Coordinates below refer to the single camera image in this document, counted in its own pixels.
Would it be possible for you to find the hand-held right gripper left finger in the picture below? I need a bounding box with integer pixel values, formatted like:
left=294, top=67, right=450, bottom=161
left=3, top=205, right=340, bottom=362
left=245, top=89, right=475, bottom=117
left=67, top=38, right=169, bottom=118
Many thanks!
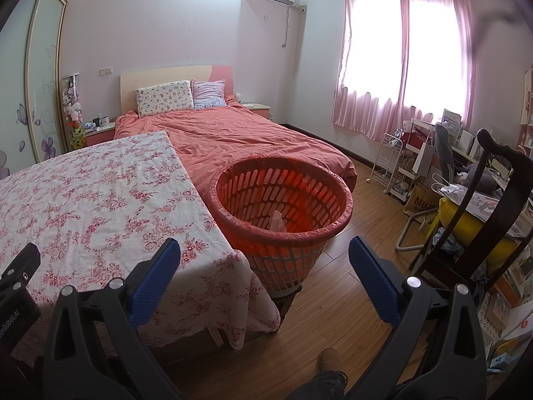
left=42, top=237, right=182, bottom=400

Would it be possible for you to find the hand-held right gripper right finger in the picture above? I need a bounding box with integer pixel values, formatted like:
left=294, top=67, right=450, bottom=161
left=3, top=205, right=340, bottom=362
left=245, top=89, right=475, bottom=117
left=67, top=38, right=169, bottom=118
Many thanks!
left=345, top=236, right=489, bottom=400

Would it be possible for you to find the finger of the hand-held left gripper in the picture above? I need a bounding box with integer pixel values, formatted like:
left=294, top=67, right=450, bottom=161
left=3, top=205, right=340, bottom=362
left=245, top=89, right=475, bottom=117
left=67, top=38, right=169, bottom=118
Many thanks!
left=0, top=244, right=41, bottom=298

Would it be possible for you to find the orange plastic laundry basket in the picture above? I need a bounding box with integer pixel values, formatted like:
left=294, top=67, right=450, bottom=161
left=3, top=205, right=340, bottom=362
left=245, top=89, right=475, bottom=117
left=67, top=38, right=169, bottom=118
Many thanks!
left=209, top=154, right=354, bottom=296

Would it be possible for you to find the dark stool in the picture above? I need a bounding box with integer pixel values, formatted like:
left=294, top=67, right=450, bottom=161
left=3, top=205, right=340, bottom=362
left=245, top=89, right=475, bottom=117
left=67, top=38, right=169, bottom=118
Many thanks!
left=270, top=285, right=304, bottom=321

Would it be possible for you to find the person's brown shoe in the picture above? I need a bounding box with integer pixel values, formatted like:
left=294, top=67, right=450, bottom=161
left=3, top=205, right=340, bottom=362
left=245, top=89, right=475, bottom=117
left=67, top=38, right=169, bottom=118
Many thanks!
left=317, top=348, right=344, bottom=378

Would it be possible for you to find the brown cardboard box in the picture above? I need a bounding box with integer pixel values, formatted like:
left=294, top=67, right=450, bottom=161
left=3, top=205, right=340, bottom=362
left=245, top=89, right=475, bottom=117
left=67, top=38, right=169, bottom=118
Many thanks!
left=406, top=181, right=442, bottom=218

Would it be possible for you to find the pink floral tablecloth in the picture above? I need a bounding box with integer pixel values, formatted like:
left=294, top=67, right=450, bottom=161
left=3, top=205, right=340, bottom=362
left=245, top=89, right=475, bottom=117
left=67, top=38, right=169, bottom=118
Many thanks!
left=0, top=130, right=281, bottom=351

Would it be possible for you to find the person's leg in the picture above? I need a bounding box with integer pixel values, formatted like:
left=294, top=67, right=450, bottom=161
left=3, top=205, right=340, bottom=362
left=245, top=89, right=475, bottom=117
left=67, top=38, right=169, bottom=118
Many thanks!
left=287, top=371, right=349, bottom=400

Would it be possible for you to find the white perforated bin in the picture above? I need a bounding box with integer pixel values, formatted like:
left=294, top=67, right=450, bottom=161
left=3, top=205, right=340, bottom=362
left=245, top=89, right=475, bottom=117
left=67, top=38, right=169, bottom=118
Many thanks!
left=477, top=287, right=514, bottom=339

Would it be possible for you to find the newspaper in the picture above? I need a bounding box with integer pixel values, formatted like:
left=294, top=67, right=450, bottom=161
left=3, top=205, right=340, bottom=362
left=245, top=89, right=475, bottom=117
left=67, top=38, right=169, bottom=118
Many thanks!
left=470, top=194, right=533, bottom=239

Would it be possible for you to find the white shelf unit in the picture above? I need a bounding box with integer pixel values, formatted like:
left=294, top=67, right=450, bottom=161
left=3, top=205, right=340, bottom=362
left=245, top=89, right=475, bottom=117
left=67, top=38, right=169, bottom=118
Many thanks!
left=399, top=119, right=443, bottom=201

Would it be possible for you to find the pink nightstand with mugs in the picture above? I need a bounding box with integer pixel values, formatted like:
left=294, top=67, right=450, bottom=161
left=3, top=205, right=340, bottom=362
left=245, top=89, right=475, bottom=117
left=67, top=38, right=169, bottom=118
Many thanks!
left=83, top=122, right=116, bottom=147

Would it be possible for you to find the dark wooden chair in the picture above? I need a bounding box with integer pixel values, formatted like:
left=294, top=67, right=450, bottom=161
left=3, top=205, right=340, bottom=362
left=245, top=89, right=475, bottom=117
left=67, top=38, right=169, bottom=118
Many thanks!
left=410, top=128, right=533, bottom=297

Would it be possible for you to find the grey office chair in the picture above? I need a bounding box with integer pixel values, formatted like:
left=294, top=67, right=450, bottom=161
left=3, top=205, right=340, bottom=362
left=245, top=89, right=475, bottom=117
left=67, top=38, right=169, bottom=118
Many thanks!
left=433, top=124, right=455, bottom=168

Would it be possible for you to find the white plush toy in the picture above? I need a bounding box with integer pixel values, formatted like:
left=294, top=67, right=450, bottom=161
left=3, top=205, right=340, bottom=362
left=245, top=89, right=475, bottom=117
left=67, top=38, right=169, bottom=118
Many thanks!
left=62, top=92, right=82, bottom=119

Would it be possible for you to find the wardrobe with purple flower doors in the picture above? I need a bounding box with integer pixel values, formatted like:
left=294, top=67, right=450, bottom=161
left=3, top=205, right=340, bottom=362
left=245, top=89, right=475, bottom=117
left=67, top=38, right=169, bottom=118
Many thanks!
left=0, top=0, right=69, bottom=180

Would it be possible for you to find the pink curtain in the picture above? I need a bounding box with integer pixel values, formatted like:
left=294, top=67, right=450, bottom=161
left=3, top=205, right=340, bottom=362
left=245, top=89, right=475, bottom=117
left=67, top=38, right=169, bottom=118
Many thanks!
left=332, top=0, right=409, bottom=139
left=399, top=0, right=478, bottom=140

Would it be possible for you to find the bed with pink duvet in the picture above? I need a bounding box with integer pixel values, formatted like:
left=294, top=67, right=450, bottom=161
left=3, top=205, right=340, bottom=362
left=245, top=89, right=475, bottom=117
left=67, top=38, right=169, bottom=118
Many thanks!
left=113, top=99, right=359, bottom=234

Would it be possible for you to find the floral pillow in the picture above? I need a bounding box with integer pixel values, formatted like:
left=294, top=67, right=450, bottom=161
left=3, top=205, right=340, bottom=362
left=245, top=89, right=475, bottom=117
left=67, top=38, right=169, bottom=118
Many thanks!
left=136, top=80, right=195, bottom=118

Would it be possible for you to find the pink striped pillow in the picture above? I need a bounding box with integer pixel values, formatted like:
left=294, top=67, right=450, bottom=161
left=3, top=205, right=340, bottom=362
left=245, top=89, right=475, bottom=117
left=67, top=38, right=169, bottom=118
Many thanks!
left=191, top=78, right=228, bottom=110

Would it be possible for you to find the cream pink headboard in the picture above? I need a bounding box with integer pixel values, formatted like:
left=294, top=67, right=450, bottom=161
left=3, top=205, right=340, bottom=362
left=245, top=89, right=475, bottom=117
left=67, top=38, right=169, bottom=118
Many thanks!
left=120, top=65, right=233, bottom=117

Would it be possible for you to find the white tube frame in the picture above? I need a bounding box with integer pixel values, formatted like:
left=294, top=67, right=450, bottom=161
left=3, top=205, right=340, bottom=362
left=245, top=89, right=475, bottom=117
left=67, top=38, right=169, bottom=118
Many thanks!
left=395, top=208, right=438, bottom=253

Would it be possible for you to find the white wire rack cart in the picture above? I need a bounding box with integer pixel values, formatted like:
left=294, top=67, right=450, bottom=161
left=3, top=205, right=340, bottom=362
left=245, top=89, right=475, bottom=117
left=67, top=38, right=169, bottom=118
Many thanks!
left=372, top=132, right=404, bottom=195

